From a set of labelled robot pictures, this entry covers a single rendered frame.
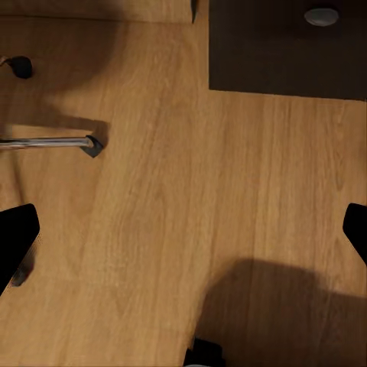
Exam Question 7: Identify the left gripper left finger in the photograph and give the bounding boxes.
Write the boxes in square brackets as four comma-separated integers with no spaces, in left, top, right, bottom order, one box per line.
[0,203,40,295]

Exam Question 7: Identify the swivel chair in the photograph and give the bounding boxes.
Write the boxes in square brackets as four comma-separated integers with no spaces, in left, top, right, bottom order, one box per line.
[0,51,103,286]

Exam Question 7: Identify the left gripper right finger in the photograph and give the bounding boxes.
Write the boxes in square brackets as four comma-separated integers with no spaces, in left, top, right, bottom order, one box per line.
[343,203,367,265]

